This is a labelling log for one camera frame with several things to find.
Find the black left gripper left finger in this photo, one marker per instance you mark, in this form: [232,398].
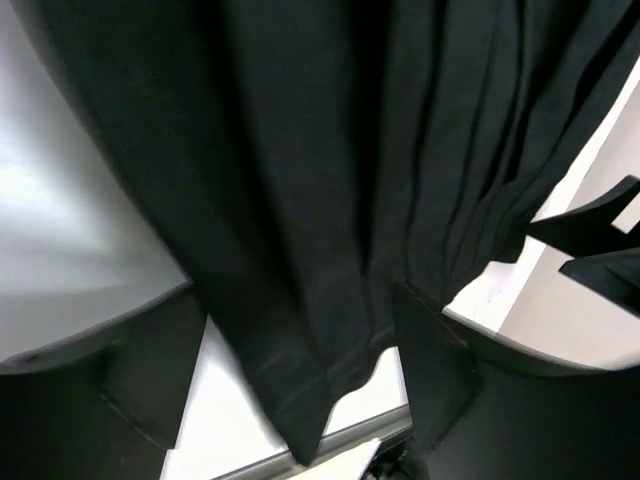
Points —
[109,407]

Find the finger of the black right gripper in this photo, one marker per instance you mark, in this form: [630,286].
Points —
[589,230]
[613,276]

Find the front aluminium rail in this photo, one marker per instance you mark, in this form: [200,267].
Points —
[391,428]

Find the black pleated skirt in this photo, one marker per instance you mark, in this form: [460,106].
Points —
[302,159]

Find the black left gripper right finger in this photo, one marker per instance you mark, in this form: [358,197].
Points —
[485,407]

